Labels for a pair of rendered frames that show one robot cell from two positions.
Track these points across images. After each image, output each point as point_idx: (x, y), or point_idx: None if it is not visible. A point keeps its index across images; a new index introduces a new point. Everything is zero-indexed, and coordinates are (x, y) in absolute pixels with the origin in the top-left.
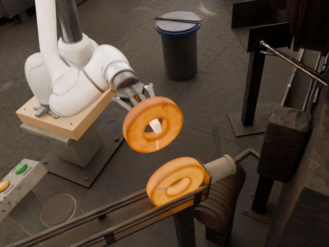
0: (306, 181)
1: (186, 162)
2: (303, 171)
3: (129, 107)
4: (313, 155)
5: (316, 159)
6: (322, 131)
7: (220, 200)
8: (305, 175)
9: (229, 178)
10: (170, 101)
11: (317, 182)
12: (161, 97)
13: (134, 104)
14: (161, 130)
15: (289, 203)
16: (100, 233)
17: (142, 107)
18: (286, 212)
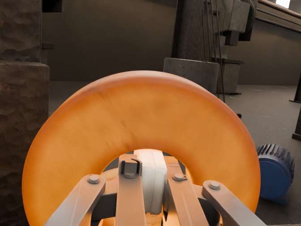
0: (42, 65)
1: (109, 172)
2: (7, 91)
3: (234, 211)
4: (0, 63)
5: (4, 62)
6: None
7: None
8: (33, 67)
9: None
10: (70, 97)
11: (36, 63)
12: (94, 84)
13: (202, 216)
14: (133, 154)
15: (7, 170)
16: (289, 225)
17: (185, 79)
18: (19, 174)
